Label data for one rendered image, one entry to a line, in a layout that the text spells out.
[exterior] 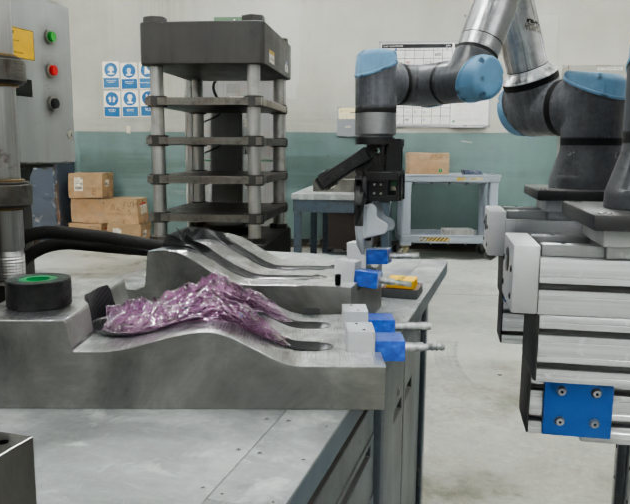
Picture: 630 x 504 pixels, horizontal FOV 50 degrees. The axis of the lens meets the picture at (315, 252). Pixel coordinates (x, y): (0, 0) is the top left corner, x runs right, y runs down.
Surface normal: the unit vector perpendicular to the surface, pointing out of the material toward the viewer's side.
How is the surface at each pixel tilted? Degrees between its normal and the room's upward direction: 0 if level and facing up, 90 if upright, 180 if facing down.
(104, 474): 0
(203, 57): 90
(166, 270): 90
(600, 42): 90
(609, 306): 90
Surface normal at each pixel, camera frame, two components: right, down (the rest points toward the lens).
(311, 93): -0.13, 0.14
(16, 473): 0.96, 0.05
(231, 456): 0.00, -0.99
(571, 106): -0.85, 0.07
